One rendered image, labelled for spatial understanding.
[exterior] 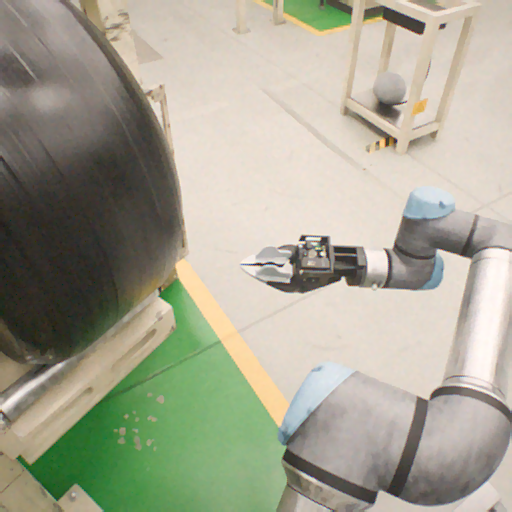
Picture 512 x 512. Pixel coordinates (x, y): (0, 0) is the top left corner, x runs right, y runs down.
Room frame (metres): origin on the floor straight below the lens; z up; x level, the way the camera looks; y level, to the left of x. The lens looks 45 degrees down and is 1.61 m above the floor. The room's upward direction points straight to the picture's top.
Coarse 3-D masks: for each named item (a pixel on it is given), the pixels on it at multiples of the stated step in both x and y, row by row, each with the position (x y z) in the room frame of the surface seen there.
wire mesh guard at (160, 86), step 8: (152, 88) 1.26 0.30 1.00; (160, 88) 1.27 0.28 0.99; (160, 104) 1.28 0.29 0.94; (160, 112) 1.28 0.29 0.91; (168, 120) 1.28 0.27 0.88; (168, 128) 1.28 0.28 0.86; (168, 136) 1.28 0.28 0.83; (184, 224) 1.29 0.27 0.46; (184, 232) 1.28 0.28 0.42; (184, 240) 1.28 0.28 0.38; (184, 256) 1.27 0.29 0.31
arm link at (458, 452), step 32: (480, 224) 0.56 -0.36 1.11; (480, 256) 0.50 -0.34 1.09; (480, 288) 0.43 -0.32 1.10; (480, 320) 0.37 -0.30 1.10; (480, 352) 0.32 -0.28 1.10; (448, 384) 0.28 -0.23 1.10; (480, 384) 0.28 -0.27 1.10; (448, 416) 0.23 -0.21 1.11; (480, 416) 0.24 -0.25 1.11; (448, 448) 0.20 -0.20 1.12; (480, 448) 0.20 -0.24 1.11; (416, 480) 0.17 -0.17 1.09; (448, 480) 0.17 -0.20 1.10; (480, 480) 0.18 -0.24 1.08
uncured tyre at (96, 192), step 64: (0, 0) 0.55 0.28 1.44; (64, 0) 0.61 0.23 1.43; (0, 64) 0.47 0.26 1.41; (64, 64) 0.51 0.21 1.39; (0, 128) 0.41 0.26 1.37; (64, 128) 0.45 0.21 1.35; (128, 128) 0.50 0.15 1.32; (0, 192) 0.37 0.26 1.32; (64, 192) 0.40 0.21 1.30; (128, 192) 0.45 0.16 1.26; (0, 256) 0.34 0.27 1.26; (64, 256) 0.36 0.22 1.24; (128, 256) 0.42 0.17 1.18; (0, 320) 0.33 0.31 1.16; (64, 320) 0.34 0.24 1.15
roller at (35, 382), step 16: (160, 288) 0.60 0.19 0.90; (144, 304) 0.56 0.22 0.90; (128, 320) 0.53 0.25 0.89; (32, 368) 0.41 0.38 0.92; (48, 368) 0.41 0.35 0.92; (64, 368) 0.42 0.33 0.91; (16, 384) 0.38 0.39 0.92; (32, 384) 0.38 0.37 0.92; (48, 384) 0.39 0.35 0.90; (0, 400) 0.35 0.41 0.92; (16, 400) 0.35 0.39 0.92; (32, 400) 0.36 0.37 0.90
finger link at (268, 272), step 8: (248, 272) 0.55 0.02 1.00; (256, 272) 0.55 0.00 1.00; (264, 272) 0.55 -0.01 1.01; (272, 272) 0.54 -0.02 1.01; (280, 272) 0.54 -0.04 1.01; (288, 272) 0.55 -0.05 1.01; (264, 280) 0.54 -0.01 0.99; (272, 280) 0.54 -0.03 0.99; (280, 280) 0.55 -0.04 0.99; (288, 280) 0.55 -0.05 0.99
